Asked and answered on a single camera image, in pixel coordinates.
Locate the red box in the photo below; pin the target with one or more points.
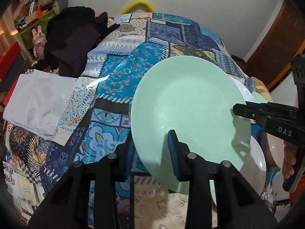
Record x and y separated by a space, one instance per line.
9 57

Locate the white plate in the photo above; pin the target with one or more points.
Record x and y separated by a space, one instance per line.
257 162

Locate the pink rabbit toy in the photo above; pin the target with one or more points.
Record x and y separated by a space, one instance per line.
39 41

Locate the brown wooden door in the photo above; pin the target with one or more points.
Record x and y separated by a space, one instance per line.
281 40

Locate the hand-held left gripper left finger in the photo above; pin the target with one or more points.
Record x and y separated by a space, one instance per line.
129 148

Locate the orange brown curtain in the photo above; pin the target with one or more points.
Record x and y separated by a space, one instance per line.
6 33

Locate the dark blue box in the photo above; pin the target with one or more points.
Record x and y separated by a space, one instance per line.
12 76

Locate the patchwork patterned blanket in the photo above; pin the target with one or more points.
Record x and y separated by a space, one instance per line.
107 76

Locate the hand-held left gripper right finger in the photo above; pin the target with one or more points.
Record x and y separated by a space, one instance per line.
172 152

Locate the person's right hand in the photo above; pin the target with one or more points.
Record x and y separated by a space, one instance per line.
289 164

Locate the green bowl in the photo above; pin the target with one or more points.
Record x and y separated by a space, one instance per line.
259 98

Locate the pile of black clothes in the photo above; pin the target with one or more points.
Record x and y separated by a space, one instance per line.
71 40

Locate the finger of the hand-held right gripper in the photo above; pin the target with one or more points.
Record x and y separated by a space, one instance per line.
247 112

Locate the green plate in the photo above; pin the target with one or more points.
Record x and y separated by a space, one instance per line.
190 100

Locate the green cardboard box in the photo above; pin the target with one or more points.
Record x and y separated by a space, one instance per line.
35 28

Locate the yellow foam arch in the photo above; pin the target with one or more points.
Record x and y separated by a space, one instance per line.
138 3

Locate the white dotted bowl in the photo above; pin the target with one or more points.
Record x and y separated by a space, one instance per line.
245 93

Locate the pink bowl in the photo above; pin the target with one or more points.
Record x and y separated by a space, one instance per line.
274 150

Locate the white folded cloth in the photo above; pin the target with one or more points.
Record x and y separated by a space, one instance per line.
38 100

